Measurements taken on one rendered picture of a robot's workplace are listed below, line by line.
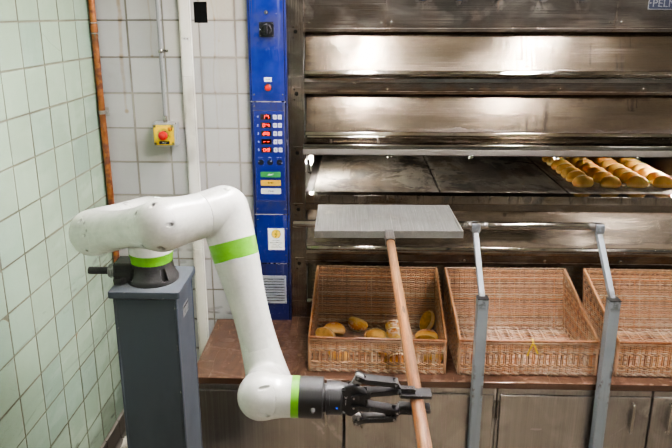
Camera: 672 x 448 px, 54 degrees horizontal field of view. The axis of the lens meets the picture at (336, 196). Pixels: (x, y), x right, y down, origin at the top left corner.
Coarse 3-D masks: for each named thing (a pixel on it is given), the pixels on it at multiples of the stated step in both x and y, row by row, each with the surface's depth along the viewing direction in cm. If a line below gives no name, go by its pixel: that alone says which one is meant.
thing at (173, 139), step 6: (156, 126) 282; (162, 126) 282; (168, 126) 282; (174, 126) 282; (156, 132) 283; (168, 132) 283; (174, 132) 283; (156, 138) 284; (168, 138) 283; (174, 138) 284; (156, 144) 284; (162, 144) 284; (168, 144) 284; (174, 144) 284
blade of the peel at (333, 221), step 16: (320, 208) 273; (336, 208) 273; (352, 208) 273; (368, 208) 273; (384, 208) 273; (400, 208) 273; (416, 208) 273; (432, 208) 273; (448, 208) 273; (320, 224) 256; (336, 224) 256; (352, 224) 256; (368, 224) 256; (384, 224) 256; (400, 224) 256; (416, 224) 256; (432, 224) 256; (448, 224) 255
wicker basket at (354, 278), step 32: (352, 288) 301; (384, 288) 300; (416, 288) 299; (320, 320) 302; (384, 320) 300; (416, 320) 300; (320, 352) 277; (352, 352) 277; (384, 352) 260; (416, 352) 260
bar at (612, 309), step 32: (480, 224) 257; (512, 224) 258; (544, 224) 257; (576, 224) 257; (480, 256) 253; (480, 288) 246; (608, 288) 245; (480, 320) 244; (608, 320) 243; (480, 352) 248; (608, 352) 246; (480, 384) 251; (608, 384) 250; (480, 416) 255
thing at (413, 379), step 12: (396, 252) 225; (396, 264) 214; (396, 276) 205; (396, 288) 198; (396, 300) 192; (408, 324) 178; (408, 336) 171; (408, 348) 166; (408, 360) 161; (408, 372) 157; (408, 384) 153; (420, 384) 153; (420, 408) 143; (420, 420) 139; (420, 432) 136; (420, 444) 133
